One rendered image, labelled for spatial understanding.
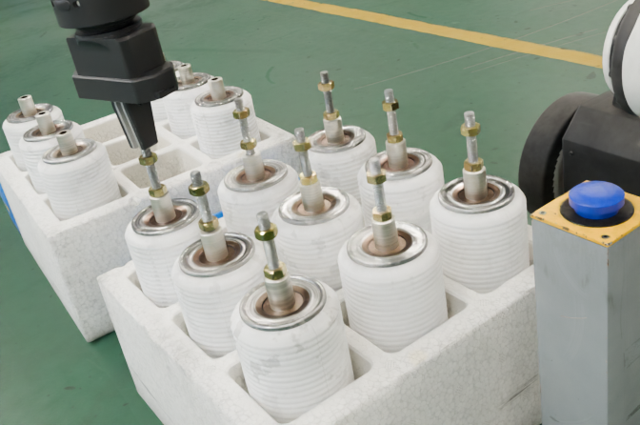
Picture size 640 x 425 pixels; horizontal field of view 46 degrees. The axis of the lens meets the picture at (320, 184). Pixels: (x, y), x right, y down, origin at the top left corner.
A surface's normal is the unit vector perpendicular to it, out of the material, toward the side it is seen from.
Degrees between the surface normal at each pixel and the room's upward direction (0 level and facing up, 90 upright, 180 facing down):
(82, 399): 0
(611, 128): 45
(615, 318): 90
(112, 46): 90
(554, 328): 90
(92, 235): 90
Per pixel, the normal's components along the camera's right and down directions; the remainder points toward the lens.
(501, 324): 0.58, 0.28
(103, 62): -0.55, 0.46
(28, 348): -0.17, -0.88
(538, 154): -0.78, -0.08
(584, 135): -0.70, -0.35
